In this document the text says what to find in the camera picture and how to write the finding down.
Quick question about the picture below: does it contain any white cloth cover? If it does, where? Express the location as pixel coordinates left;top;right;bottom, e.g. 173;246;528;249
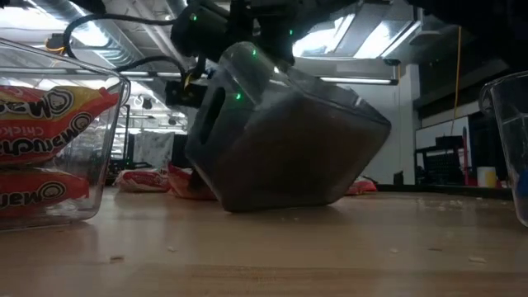
132;130;176;168

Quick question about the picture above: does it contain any yellow power cord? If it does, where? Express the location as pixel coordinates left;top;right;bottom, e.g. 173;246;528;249
452;26;463;125

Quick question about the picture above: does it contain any blue Maruchan noodle pack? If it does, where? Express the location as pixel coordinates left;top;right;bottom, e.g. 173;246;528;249
517;168;528;199

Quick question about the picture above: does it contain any bright ceiling light panel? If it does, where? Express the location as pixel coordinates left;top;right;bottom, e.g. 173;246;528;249
292;14;422;59

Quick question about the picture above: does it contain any clear plastic bin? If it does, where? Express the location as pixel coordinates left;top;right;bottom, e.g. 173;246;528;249
478;70;528;228
0;36;131;230

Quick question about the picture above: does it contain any smoky grey plastic bin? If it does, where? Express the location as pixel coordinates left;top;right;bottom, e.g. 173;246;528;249
184;40;392;214

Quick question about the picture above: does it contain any yellow and white bucket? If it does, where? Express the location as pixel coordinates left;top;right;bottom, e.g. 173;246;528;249
477;166;498;189

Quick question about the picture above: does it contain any orange Maruchan noodle pack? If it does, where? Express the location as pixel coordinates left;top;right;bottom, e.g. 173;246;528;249
346;176;379;196
0;85;120;166

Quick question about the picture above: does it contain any red floor stand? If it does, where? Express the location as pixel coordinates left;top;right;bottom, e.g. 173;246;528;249
460;125;472;187

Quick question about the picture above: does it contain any black wire rack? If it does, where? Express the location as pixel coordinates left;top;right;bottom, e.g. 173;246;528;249
414;144;466;186

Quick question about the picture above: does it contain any red Maruchan noodle pack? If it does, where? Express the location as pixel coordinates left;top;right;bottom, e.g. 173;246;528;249
115;167;171;194
167;163;218;202

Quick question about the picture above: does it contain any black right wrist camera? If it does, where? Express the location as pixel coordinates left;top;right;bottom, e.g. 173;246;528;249
164;80;207;109

